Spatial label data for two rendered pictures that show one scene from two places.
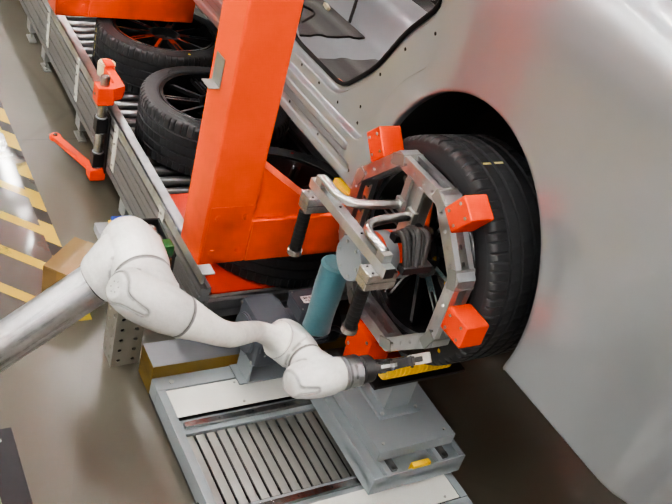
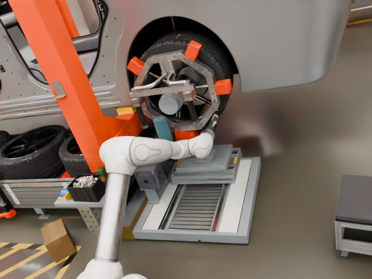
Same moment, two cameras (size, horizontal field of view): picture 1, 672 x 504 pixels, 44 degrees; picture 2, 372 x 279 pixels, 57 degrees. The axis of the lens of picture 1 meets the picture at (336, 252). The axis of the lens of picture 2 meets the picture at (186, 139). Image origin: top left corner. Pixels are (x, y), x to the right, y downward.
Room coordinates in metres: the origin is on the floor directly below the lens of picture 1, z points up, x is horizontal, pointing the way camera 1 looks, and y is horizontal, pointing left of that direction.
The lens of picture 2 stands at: (0.15, 0.83, 1.66)
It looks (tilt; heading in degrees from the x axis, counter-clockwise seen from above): 29 degrees down; 332
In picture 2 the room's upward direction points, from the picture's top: 17 degrees counter-clockwise
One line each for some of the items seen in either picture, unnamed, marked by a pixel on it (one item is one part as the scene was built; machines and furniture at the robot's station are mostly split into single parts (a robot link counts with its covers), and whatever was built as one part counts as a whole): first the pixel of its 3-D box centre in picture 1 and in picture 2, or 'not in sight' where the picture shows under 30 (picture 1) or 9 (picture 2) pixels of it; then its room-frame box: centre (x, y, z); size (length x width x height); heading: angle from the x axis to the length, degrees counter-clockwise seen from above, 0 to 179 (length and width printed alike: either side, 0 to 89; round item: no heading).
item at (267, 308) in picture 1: (295, 338); (158, 170); (2.22, 0.04, 0.26); 0.42 x 0.18 x 0.35; 128
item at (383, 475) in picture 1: (380, 417); (206, 165); (2.10, -0.31, 0.13); 0.50 x 0.36 x 0.10; 38
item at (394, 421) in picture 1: (396, 377); (201, 145); (2.10, -0.31, 0.32); 0.40 x 0.30 x 0.28; 38
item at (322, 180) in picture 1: (364, 181); (148, 77); (2.00, -0.02, 1.03); 0.19 x 0.18 x 0.11; 128
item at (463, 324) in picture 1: (464, 325); (223, 87); (1.75, -0.37, 0.85); 0.09 x 0.08 x 0.07; 38
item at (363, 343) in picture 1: (376, 346); (191, 137); (2.02, -0.21, 0.48); 0.16 x 0.12 x 0.17; 128
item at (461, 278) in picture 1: (400, 253); (176, 93); (2.00, -0.17, 0.85); 0.54 x 0.07 x 0.54; 38
